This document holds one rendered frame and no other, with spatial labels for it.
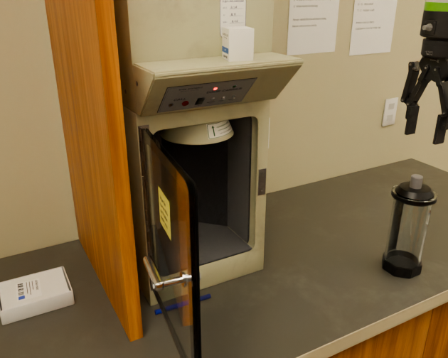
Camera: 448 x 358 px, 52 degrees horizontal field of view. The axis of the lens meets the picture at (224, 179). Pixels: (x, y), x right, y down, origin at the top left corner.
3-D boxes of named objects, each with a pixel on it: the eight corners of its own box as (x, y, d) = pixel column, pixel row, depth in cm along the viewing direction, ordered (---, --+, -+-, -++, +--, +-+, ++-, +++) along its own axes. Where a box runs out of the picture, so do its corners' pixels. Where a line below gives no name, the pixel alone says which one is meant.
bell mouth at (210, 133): (149, 128, 114) (148, 106, 112) (212, 119, 122) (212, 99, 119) (178, 150, 99) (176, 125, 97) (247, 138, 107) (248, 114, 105)
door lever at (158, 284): (171, 260, 83) (170, 247, 82) (186, 290, 75) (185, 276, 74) (141, 266, 82) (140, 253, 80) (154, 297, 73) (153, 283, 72)
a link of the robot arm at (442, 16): (482, 11, 97) (444, 8, 105) (445, 12, 92) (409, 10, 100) (476, 40, 100) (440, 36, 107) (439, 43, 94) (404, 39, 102)
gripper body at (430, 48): (414, 37, 103) (407, 79, 106) (446, 41, 96) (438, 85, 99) (436, 35, 106) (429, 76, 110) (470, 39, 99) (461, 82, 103)
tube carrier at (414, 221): (371, 259, 126) (382, 188, 117) (400, 249, 130) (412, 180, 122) (403, 280, 117) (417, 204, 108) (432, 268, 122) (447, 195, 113)
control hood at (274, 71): (134, 114, 91) (130, 62, 87) (271, 96, 105) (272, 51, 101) (156, 129, 81) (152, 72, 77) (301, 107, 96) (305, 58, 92)
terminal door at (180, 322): (156, 291, 107) (145, 125, 91) (199, 391, 81) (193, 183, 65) (153, 292, 106) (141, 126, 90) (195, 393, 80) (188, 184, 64)
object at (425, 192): (385, 196, 118) (389, 172, 115) (411, 189, 122) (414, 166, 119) (414, 211, 110) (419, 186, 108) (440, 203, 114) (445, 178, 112)
